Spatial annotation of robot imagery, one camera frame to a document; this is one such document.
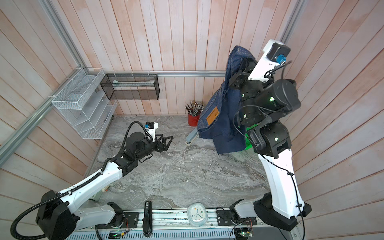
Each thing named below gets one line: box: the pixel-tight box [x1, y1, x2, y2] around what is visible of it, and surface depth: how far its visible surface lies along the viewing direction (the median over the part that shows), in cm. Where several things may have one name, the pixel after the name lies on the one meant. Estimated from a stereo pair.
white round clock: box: [187, 202, 208, 228], surface depth 74 cm
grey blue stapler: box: [185, 128, 199, 146], surface depth 105 cm
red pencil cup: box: [185, 100, 204, 127], surface depth 106 cm
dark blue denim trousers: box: [197, 46, 255, 155], surface depth 58 cm
